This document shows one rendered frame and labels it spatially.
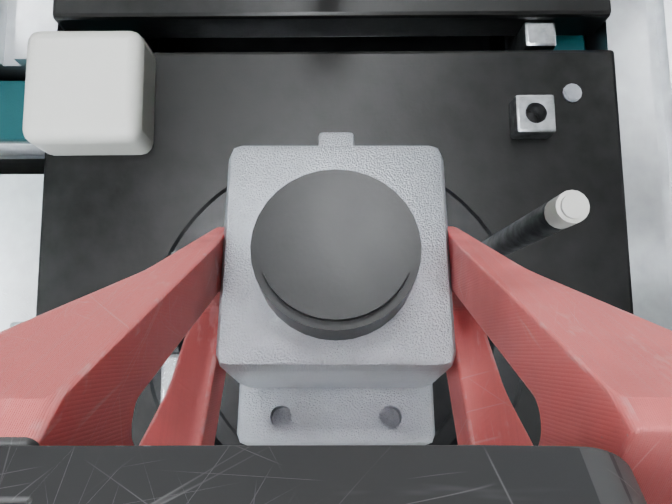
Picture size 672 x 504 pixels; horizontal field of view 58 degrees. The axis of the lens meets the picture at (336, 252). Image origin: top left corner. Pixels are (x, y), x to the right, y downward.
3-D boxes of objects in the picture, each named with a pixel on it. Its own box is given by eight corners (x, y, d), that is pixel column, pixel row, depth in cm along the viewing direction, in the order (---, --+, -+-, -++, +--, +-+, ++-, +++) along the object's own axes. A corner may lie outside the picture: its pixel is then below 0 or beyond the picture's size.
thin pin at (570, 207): (494, 263, 22) (592, 222, 14) (473, 264, 22) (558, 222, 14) (493, 242, 23) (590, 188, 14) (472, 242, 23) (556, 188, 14)
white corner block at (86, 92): (166, 168, 27) (137, 139, 23) (63, 168, 27) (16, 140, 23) (169, 68, 28) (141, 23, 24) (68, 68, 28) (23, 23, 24)
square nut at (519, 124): (548, 139, 25) (557, 131, 24) (509, 140, 25) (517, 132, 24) (546, 102, 25) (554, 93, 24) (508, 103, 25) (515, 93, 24)
